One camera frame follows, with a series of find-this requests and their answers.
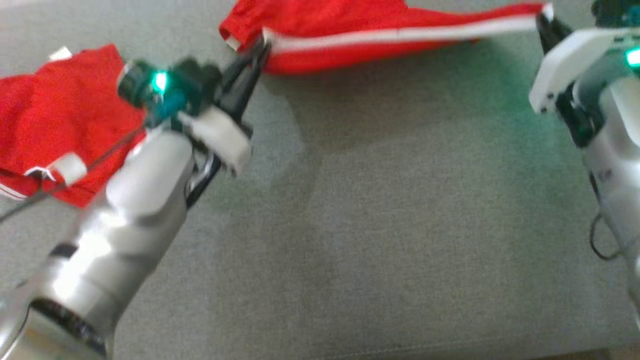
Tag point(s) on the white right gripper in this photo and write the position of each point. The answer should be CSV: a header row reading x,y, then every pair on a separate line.
x,y
565,60

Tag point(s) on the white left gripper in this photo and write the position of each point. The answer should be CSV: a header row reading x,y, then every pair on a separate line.
x,y
220,137

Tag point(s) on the red shorts with white band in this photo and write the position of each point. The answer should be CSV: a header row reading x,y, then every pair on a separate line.
x,y
325,25

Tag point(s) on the red white numbered jersey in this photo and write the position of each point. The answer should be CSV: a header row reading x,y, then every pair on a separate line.
x,y
60,110

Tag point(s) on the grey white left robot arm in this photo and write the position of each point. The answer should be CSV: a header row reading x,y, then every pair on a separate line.
x,y
125,215

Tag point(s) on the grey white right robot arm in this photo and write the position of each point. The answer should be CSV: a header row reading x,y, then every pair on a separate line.
x,y
620,150

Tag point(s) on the wide grey sofa seat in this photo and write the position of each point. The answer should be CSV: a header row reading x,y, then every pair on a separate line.
x,y
375,225

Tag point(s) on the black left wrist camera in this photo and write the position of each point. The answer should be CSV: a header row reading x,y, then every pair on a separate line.
x,y
197,82

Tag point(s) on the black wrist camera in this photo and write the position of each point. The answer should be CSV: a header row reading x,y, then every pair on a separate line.
x,y
197,82
617,12

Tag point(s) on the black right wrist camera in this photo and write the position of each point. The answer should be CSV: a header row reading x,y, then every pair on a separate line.
x,y
617,12

